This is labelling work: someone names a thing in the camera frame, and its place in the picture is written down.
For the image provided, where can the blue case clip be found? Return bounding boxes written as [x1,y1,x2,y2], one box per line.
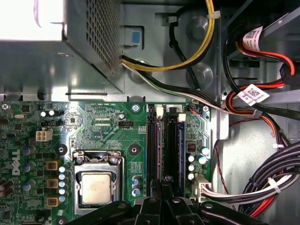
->
[123,26,143,47]

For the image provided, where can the black cable bundle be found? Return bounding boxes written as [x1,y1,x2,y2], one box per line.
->
[200,140,300,213]

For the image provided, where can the yellow power wires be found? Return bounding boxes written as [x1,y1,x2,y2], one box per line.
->
[120,0,216,72]

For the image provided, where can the metal locking lever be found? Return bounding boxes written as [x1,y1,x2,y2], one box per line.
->
[118,152,126,202]

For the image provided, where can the white barcode cable tag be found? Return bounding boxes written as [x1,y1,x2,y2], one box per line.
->
[237,83,270,106]
[242,26,264,52]

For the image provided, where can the white four-pin power socket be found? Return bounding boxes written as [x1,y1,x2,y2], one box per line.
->
[35,128,53,143]

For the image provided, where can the white green black wires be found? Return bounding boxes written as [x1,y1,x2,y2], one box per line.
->
[120,55,258,117]

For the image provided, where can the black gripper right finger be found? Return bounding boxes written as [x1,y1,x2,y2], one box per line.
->
[164,176,267,225]

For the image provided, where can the metal socket cover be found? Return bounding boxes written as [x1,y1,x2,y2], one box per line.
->
[74,161,124,210]

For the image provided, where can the silver CPU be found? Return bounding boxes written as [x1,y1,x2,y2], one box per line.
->
[81,172,113,204]

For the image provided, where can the green motherboard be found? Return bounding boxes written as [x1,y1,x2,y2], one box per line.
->
[0,100,213,225]

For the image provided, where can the RAM slot with white clips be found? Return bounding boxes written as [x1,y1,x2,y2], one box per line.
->
[154,105,164,182]
[177,113,187,196]

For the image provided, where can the grey power supply unit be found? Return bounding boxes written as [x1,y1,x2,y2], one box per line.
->
[0,0,125,101]

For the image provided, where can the metal drive cage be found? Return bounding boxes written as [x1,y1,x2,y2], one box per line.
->
[226,0,300,104]

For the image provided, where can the RAM memory stick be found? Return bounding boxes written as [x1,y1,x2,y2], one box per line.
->
[154,117,164,182]

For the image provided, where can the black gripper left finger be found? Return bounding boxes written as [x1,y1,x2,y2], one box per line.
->
[67,180,164,225]

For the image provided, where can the black PC case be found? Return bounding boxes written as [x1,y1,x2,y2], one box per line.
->
[0,0,300,225]

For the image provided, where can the red orange power wires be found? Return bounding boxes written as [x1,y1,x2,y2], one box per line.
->
[225,41,296,220]

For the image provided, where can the CPU socket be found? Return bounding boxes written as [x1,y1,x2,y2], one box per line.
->
[72,150,126,216]

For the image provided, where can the white board power connector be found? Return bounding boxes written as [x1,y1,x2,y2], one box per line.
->
[193,175,212,204]

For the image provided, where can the thin black wire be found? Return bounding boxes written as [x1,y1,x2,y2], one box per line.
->
[167,16,202,91]

